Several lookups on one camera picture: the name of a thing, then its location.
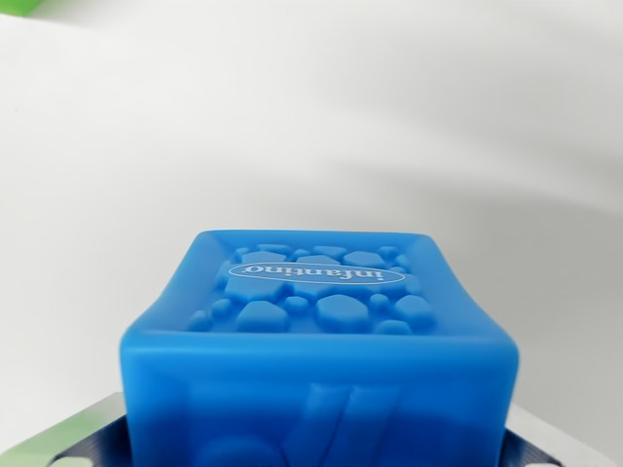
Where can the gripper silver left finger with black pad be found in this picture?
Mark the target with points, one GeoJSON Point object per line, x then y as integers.
{"type": "Point", "coordinates": [83, 438]}

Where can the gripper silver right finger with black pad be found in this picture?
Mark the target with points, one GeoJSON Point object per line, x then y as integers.
{"type": "Point", "coordinates": [540, 445]}

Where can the blue rubber infantino cube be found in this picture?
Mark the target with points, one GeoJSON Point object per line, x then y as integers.
{"type": "Point", "coordinates": [316, 370]}

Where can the green rubber cube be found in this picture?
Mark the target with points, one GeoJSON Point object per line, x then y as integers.
{"type": "Point", "coordinates": [19, 6]}

